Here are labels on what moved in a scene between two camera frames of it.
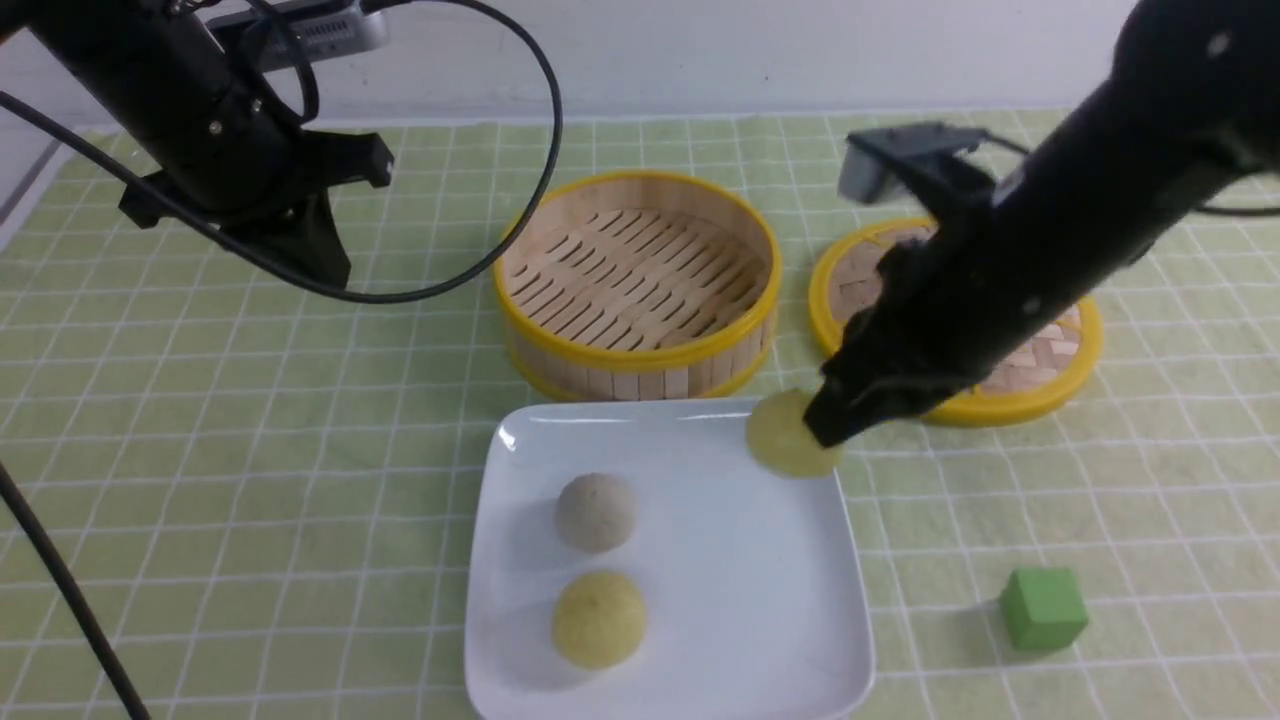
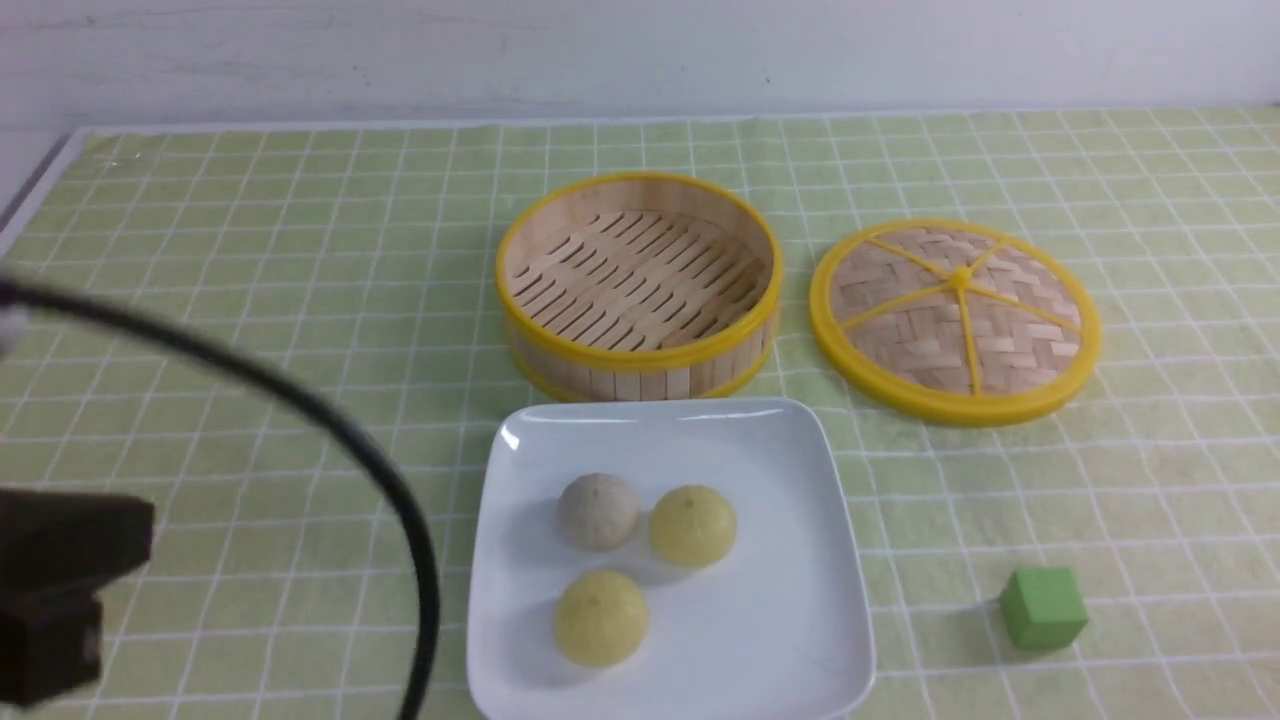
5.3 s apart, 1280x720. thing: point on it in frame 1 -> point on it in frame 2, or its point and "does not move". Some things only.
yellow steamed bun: (780, 441) -> (693, 527)
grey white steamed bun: (596, 512) does not move
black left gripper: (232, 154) -> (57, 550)
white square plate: (750, 578) does not move
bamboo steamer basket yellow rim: (637, 287) does not move
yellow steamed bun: (599, 620) does not move
